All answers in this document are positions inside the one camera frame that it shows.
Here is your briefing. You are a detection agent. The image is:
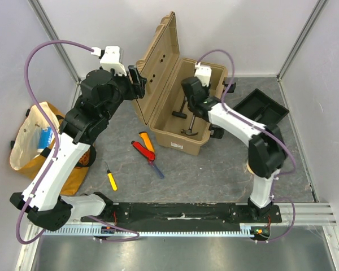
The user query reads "yellow tote bag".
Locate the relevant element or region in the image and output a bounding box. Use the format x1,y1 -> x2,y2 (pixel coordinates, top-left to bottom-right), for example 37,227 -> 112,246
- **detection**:
10,105 -> 97,196

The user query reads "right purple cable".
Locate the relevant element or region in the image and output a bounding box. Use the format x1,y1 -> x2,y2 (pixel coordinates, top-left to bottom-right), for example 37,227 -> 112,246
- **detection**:
196,49 -> 297,244

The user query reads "round yellow sponge disc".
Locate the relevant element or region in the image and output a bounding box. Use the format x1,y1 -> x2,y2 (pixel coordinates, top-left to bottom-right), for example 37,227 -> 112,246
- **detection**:
246,164 -> 255,175

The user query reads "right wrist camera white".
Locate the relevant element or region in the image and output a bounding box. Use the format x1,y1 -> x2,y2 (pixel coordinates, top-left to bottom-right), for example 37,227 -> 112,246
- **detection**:
194,62 -> 212,87

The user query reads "black toolbox tray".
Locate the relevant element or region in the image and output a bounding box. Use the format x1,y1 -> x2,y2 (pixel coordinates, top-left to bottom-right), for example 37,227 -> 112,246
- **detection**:
233,89 -> 289,125

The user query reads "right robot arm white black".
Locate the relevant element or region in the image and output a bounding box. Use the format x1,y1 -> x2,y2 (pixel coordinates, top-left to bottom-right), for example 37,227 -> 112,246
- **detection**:
181,76 -> 287,222

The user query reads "purple cable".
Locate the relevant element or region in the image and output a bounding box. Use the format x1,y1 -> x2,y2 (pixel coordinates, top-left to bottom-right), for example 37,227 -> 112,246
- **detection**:
15,40 -> 141,245
196,49 -> 297,244

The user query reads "orange utility knife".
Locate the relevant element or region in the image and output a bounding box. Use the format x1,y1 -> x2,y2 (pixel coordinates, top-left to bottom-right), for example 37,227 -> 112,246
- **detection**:
138,132 -> 155,153

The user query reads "black mallet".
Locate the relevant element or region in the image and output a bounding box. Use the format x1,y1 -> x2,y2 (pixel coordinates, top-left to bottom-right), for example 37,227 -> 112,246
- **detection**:
172,97 -> 187,119

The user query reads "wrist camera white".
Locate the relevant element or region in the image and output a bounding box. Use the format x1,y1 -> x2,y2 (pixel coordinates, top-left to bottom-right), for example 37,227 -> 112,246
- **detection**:
194,62 -> 212,87
91,46 -> 127,76

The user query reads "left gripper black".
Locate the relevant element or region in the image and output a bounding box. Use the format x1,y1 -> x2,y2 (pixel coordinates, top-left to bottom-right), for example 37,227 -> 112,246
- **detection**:
102,65 -> 147,121

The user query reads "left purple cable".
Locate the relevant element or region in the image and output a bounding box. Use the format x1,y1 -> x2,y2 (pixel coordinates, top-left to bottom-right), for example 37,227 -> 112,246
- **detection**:
15,40 -> 141,245

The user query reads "blue white packet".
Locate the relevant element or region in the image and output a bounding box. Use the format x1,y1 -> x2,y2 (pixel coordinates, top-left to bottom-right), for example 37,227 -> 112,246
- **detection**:
37,126 -> 54,153

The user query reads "red utility knife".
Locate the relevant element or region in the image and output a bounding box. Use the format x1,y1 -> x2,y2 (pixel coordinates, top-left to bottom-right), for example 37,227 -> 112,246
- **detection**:
131,141 -> 155,161

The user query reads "blue handle screwdriver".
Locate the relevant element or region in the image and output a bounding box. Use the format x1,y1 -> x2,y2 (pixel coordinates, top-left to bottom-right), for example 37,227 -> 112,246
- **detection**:
149,161 -> 164,179

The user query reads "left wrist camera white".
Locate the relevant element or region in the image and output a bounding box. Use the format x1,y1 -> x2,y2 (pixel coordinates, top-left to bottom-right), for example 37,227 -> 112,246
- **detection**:
91,46 -> 127,76

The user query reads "slotted cable duct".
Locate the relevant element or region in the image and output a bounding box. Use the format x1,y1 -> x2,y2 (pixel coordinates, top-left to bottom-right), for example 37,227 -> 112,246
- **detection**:
43,223 -> 254,238

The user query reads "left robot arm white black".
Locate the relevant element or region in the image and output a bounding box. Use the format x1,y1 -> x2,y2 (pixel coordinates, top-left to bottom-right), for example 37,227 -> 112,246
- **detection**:
10,65 -> 147,231

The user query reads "claw hammer black handle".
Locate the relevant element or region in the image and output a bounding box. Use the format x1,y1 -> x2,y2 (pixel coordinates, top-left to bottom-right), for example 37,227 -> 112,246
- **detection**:
181,115 -> 198,136

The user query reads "tan plastic toolbox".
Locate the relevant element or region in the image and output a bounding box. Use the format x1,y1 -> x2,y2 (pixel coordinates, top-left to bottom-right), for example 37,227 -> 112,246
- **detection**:
124,11 -> 237,156

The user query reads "yellow handle screwdriver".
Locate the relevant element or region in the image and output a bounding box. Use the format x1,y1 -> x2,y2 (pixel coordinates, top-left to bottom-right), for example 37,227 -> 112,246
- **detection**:
105,163 -> 118,191

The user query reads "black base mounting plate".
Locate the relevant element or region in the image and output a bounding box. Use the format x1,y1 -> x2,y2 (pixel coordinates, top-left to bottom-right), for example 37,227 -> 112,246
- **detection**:
97,202 -> 282,224

